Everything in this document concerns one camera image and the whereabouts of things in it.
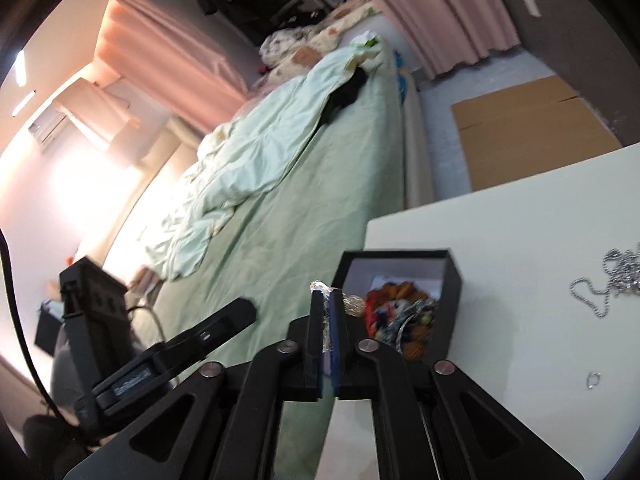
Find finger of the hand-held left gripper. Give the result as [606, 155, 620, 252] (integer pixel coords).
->
[162, 297, 257, 363]

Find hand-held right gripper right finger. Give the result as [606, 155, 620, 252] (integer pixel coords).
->
[327, 287, 586, 480]

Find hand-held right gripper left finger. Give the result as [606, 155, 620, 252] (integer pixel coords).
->
[62, 290, 331, 480]

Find glittery metal jewelry piece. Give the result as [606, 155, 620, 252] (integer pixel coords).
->
[309, 280, 367, 317]

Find pile of colourful jewelry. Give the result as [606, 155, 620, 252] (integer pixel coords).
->
[364, 280, 441, 361]

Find black gift box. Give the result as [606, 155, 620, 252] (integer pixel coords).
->
[334, 247, 463, 363]

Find black bag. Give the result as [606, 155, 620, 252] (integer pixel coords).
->
[34, 305, 66, 356]

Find bed with green sheet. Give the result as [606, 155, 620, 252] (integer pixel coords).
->
[100, 42, 436, 480]

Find light green duvet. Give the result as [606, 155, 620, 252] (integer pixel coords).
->
[145, 47, 373, 281]

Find white air conditioner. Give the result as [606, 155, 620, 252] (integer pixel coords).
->
[27, 110, 68, 153]

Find pink curtain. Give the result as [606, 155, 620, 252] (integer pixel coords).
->
[94, 0, 251, 136]
[335, 0, 521, 81]

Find black garment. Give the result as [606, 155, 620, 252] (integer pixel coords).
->
[320, 67, 368, 126]

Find white black-patterned cloth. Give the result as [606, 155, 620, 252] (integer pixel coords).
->
[259, 27, 311, 63]

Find flat brown cardboard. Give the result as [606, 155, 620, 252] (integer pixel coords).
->
[450, 75, 623, 193]

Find floral pillows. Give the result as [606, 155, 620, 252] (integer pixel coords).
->
[260, 2, 378, 81]

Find grey cable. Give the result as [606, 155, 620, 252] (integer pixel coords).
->
[127, 305, 168, 348]

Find black cable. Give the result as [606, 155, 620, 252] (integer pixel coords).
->
[0, 230, 68, 423]

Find silver bead chain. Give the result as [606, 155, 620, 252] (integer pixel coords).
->
[570, 242, 640, 318]

